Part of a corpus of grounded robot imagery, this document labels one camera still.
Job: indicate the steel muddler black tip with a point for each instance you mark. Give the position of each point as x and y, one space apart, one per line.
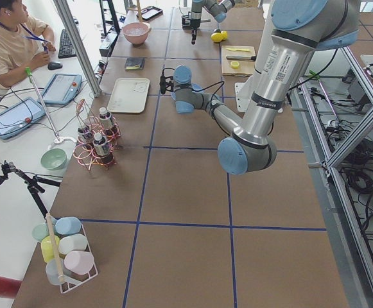
241 58

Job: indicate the aluminium frame post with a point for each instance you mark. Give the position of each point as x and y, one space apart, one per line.
66 17

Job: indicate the lemon half slice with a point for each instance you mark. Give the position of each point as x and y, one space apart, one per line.
234 64

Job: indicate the tea bottle left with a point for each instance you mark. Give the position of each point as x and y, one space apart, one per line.
85 136

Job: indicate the seated person beige shirt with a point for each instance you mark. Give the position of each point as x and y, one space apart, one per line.
25 42

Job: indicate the grey yellow folded cloth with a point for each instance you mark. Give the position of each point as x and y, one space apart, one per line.
134 63

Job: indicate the tea bottle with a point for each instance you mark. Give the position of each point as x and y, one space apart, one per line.
106 121
85 136
101 147

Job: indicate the white wire cup rack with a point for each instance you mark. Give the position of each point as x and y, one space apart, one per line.
75 280

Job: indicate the tea bottle right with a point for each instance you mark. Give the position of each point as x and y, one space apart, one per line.
106 121

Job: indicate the pink bowl with ice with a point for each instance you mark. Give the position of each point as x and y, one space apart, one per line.
136 32

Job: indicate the blue teach pendant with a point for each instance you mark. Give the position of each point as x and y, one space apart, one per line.
20 117
62 89

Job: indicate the white cup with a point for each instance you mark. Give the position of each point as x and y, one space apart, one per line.
75 242

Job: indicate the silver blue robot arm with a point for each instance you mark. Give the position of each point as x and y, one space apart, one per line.
293 32
214 8

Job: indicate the cream bear tray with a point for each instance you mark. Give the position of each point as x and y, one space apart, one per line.
129 96

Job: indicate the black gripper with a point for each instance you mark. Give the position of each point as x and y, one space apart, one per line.
194 23
173 86

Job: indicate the black keyboard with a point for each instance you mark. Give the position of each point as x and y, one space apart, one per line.
66 48

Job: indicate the yellow lemon front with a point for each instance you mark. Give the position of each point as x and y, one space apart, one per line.
217 37

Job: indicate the blue teach pendant near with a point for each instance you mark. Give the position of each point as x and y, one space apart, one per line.
20 117

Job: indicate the silver rod green tip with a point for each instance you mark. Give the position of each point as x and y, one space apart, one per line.
58 138

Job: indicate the pale green cup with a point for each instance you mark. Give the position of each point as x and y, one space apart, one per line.
40 231

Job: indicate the blue plate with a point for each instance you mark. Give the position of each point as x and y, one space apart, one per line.
195 87

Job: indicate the yellow lemon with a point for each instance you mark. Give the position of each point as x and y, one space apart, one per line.
217 37
223 35

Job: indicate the grey blue cup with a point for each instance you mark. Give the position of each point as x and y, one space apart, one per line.
52 272

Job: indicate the blue teach pendant far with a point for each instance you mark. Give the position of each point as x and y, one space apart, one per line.
62 89

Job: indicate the yellow lemon rear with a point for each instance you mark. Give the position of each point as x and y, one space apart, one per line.
223 35

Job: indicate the wooden rack handle stick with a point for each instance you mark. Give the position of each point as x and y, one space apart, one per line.
61 276

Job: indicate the pink cup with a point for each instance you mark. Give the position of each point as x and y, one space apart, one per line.
79 262

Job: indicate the green bowl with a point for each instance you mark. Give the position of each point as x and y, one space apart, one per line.
54 159

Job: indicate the yellow cup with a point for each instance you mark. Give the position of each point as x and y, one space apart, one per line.
47 249

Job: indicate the black computer mouse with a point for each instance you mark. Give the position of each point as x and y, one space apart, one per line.
54 66

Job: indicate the wooden cutting board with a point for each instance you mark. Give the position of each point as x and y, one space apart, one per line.
246 67

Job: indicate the yellow plastic knife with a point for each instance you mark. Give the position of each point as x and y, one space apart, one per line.
238 49

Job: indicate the tea bottle lower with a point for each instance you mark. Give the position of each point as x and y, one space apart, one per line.
101 147

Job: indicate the copper wire bottle rack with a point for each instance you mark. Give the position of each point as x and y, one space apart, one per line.
88 158

